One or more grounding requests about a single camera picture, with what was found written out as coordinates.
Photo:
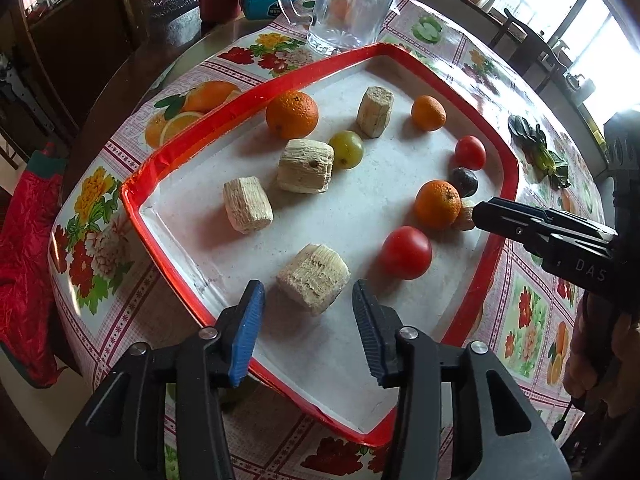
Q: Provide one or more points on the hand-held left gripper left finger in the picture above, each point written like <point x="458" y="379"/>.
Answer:
<point x="247" y="332"/>

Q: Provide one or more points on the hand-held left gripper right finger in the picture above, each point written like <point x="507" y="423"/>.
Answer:
<point x="367" y="332"/>

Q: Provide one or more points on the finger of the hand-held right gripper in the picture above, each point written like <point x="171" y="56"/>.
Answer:
<point x="530" y="232"/>
<point x="580" y="222"/>

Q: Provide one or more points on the brown walnut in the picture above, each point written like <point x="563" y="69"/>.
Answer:
<point x="466" y="217"/>

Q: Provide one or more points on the beige sugarcane chunk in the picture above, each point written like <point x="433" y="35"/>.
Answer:
<point x="306" y="166"/>
<point x="247" y="204"/>
<point x="375" y="111"/>
<point x="313" y="277"/>

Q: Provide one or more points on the dark purple plum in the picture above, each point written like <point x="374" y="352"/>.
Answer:
<point x="463" y="181"/>

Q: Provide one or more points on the red tomato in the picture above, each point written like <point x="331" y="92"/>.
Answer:
<point x="470" y="152"/>
<point x="406" y="252"/>

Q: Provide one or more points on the orange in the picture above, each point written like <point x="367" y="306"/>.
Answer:
<point x="428" y="113"/>
<point x="291" y="114"/>
<point x="436" y="205"/>

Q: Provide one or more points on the red rimmed white tray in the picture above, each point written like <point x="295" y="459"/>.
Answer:
<point x="350" y="220"/>

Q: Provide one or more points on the round green fruit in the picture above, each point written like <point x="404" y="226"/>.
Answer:
<point x="347" y="149"/>

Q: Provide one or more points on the person's right hand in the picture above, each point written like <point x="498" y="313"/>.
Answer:
<point x="582" y="365"/>

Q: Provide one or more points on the green leafy vegetable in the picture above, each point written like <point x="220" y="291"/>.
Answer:
<point x="540" y="152"/>

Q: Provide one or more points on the fruit printed tablecloth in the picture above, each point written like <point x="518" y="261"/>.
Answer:
<point x="530" y="320"/>

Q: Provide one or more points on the wooden chair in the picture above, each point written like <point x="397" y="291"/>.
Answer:
<point x="530" y="45"/>

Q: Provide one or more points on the red quilted cloth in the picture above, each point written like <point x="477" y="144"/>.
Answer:
<point x="25" y="270"/>

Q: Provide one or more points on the clear glass pitcher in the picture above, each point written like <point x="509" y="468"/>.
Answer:
<point x="350" y="15"/>

